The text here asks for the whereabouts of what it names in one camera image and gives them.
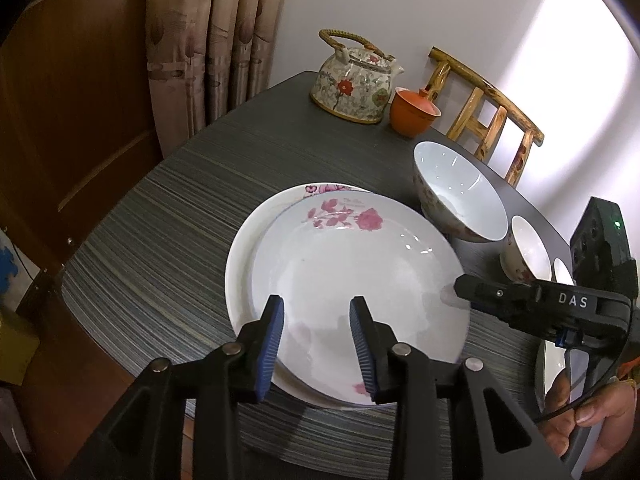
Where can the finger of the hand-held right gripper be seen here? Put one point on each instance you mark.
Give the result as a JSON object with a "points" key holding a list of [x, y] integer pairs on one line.
{"points": [[492, 294]]}

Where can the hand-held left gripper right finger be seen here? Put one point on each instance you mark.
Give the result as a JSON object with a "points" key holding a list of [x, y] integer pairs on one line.
{"points": [[362, 350]]}

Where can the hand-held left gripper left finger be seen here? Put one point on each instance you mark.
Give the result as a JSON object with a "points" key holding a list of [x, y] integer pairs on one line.
{"points": [[272, 347]]}

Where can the small white floral bowl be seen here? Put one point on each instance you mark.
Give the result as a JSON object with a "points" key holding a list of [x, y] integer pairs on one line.
{"points": [[562, 272], [527, 245]]}

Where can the white plate with pink flowers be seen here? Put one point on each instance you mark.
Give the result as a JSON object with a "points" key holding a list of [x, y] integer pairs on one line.
{"points": [[350, 270], [240, 270]]}

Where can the plain white plate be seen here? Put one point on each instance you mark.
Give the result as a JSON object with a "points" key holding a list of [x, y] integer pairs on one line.
{"points": [[549, 370]]}

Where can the large white floral bowl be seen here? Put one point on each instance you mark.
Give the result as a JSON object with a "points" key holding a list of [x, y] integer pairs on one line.
{"points": [[450, 175]]}

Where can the person's right hand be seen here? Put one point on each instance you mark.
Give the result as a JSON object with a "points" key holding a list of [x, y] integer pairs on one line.
{"points": [[607, 412]]}

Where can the orange lidded cup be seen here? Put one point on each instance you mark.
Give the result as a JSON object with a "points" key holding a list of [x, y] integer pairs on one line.
{"points": [[410, 117]]}

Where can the wooden chair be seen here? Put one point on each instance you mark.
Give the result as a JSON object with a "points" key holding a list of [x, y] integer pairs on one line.
{"points": [[487, 85]]}

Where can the floral ceramic teapot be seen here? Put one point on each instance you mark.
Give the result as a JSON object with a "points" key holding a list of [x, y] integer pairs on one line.
{"points": [[350, 90]]}

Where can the brown wooden door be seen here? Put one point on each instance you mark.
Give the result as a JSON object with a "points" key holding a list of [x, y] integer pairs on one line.
{"points": [[75, 110]]}

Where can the beige patterned curtain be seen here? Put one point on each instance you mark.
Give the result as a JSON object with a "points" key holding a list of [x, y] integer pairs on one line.
{"points": [[200, 35]]}

